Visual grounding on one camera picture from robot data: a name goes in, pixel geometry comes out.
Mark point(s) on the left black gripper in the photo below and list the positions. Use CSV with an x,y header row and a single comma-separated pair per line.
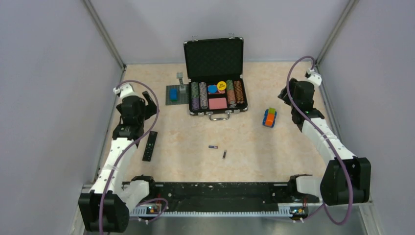
x,y
150,109

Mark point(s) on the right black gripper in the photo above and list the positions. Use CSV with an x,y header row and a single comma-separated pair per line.
x,y
285,96

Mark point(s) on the black remote control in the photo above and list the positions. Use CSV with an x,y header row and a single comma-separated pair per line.
x,y
149,148

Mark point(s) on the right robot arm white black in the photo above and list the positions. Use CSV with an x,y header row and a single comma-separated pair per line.
x,y
346,177

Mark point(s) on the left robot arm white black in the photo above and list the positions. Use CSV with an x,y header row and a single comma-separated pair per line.
x,y
106,207

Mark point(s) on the blue lego brick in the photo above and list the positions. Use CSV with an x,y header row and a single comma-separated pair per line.
x,y
173,95

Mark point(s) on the grey lego baseplate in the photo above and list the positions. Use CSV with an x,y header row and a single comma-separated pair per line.
x,y
183,98

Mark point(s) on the colourful toy block car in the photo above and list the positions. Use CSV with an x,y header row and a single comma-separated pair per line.
x,y
269,117

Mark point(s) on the grey lego tower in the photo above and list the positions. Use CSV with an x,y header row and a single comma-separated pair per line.
x,y
182,85

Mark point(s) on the green purple chip stack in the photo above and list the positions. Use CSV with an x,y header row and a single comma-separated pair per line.
x,y
195,100

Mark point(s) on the orange brown chip stack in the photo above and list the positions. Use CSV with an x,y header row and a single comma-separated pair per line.
x,y
238,92

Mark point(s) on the blue round chip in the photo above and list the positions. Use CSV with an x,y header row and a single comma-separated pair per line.
x,y
212,89

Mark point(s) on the pink card deck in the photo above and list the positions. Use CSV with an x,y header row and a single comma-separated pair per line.
x,y
217,103

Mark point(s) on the green orange chip stack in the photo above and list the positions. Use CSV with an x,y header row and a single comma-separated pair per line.
x,y
230,93

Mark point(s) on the black poker chip case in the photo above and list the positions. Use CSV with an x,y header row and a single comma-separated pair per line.
x,y
211,61

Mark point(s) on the yellow round chip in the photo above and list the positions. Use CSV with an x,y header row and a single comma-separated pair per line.
x,y
221,86

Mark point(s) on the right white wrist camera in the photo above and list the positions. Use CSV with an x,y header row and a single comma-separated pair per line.
x,y
313,77

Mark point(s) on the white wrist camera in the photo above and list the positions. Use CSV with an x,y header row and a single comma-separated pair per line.
x,y
125,90
313,77

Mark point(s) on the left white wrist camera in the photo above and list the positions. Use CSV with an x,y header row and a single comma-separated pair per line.
x,y
125,90

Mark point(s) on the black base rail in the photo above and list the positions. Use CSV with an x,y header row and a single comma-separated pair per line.
x,y
226,199

